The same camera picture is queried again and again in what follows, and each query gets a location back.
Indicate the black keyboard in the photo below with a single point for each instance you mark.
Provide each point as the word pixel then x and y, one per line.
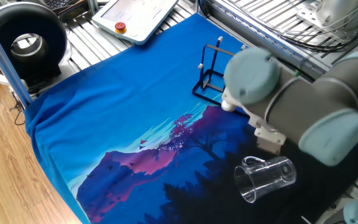
pixel 56 3

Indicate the clear glass cup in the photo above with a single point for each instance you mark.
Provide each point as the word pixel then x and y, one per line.
pixel 259 180

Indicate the white teach pendant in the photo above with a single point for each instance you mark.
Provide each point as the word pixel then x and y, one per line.
pixel 126 28

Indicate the blue landscape print cloth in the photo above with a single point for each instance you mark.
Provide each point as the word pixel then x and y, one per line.
pixel 104 124

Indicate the white zip tie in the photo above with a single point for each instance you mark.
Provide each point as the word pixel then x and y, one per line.
pixel 305 219

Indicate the aluminium frame post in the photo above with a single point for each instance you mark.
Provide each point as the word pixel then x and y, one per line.
pixel 2 62

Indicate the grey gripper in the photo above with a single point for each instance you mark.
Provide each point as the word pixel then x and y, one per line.
pixel 269 146

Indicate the white domed device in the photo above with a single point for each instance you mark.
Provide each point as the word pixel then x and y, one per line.
pixel 340 12

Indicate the black metal cup rack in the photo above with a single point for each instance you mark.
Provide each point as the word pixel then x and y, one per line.
pixel 208 71

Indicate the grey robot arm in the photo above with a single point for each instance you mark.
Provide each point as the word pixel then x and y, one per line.
pixel 306 105

